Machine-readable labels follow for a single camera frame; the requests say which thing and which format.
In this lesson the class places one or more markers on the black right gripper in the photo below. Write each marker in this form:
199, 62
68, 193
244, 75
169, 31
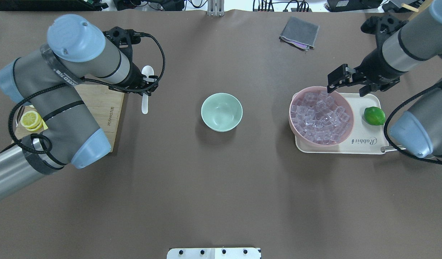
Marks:
374, 69

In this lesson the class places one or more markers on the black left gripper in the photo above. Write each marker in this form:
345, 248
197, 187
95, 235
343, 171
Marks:
136, 78

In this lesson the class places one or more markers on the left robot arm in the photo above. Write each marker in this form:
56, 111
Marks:
76, 52

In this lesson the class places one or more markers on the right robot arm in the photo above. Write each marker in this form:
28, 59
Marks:
414, 128

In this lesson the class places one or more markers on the pink bowl of ice cubes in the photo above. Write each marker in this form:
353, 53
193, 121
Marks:
320, 118

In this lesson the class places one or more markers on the stainless steel ice scoop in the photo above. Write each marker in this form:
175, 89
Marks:
386, 149

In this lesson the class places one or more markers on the mint green bowl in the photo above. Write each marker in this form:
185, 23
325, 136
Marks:
221, 112

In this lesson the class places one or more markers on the green lime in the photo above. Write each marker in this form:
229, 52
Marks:
374, 116

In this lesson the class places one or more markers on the bamboo cutting board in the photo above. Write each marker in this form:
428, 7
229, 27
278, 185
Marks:
106, 115

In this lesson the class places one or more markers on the cream rectangular serving tray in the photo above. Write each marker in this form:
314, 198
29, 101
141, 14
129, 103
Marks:
364, 138

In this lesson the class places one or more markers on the grey folded cloth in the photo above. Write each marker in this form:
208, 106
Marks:
300, 33

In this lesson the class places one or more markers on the lemon slice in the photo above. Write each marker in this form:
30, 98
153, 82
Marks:
31, 121

